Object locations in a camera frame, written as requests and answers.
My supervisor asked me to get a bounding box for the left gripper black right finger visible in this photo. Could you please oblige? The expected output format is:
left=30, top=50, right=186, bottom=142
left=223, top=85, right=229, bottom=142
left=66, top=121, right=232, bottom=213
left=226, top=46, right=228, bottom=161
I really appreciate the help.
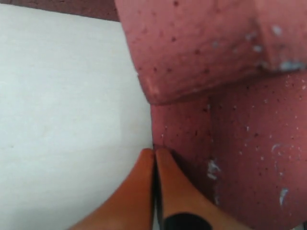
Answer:
left=155, top=149, right=250, bottom=230

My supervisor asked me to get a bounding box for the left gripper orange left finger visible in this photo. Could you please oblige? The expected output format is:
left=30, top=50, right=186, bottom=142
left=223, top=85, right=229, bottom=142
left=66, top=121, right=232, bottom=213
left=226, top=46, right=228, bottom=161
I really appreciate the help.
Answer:
left=70, top=149, right=155, bottom=230

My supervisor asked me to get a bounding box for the back base red brick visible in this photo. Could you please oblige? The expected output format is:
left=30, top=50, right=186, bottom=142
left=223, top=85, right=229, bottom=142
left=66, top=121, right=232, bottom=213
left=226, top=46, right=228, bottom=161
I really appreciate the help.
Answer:
left=1, top=0, right=119, bottom=22

